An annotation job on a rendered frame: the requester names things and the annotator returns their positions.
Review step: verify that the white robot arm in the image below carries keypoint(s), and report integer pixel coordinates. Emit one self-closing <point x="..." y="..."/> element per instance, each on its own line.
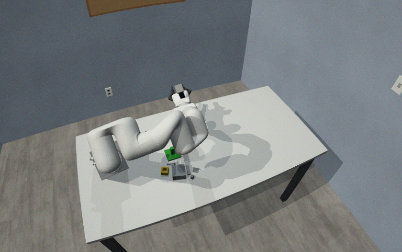
<point x="184" y="126"/>

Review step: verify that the yellow square nut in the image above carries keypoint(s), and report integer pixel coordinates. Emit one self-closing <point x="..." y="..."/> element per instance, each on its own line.
<point x="164" y="169"/>

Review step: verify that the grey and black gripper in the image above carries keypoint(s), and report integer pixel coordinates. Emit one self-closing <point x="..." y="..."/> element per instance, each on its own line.
<point x="177" y="100"/>

